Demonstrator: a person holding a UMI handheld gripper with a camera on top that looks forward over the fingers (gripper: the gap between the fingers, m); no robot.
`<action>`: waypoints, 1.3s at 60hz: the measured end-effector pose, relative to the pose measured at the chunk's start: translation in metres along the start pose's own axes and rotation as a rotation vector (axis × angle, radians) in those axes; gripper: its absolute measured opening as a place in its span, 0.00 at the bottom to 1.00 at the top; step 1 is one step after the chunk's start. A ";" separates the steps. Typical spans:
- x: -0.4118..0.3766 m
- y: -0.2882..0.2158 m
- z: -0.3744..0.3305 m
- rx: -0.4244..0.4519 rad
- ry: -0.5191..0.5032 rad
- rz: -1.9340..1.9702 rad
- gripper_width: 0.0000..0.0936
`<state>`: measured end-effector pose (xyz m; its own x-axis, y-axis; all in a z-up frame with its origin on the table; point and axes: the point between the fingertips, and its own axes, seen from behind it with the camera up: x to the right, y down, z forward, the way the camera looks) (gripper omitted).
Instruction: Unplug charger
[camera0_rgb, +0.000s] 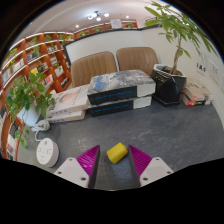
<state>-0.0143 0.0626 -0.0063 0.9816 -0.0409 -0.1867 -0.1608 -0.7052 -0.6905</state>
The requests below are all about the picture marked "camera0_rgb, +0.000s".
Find tan padded chair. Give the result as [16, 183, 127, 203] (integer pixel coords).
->
[70, 50, 118, 88]
[115, 46, 159, 77]

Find round white power strip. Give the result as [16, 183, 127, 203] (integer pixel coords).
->
[35, 137, 60, 168]

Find white partition with dark rim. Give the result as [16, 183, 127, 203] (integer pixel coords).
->
[63, 24, 224, 134]

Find beige-cover book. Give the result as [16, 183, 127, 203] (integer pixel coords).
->
[184, 82, 214, 102]

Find leafy plant in white pot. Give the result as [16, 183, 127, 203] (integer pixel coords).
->
[4, 71, 57, 149]

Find dark book with grey cover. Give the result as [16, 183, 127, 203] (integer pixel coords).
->
[86, 69, 157, 106]

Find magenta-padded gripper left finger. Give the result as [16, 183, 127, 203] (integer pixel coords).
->
[53, 144, 102, 189]

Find white power cable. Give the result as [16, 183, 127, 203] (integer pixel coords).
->
[30, 119, 52, 143]

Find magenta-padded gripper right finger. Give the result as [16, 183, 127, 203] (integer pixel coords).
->
[127, 144, 175, 188]

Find recessed ceiling spotlights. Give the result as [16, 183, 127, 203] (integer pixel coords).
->
[74, 13, 131, 29]

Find dark book with white pages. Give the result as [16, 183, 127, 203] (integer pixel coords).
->
[88, 95, 153, 118]

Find white wall socket panel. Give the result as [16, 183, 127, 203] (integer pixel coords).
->
[196, 61, 221, 84]

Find white-cover book with face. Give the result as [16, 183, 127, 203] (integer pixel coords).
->
[46, 84, 91, 118]

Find tall plant in black pot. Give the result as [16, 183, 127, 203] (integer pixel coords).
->
[144, 0, 219, 107]

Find red-spined book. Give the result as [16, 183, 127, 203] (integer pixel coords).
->
[180, 93, 213, 107]

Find ceiling lamp cluster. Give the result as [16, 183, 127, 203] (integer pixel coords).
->
[87, 10, 110, 22]

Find orange wooden bookshelf unit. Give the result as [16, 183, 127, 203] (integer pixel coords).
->
[0, 19, 138, 161]

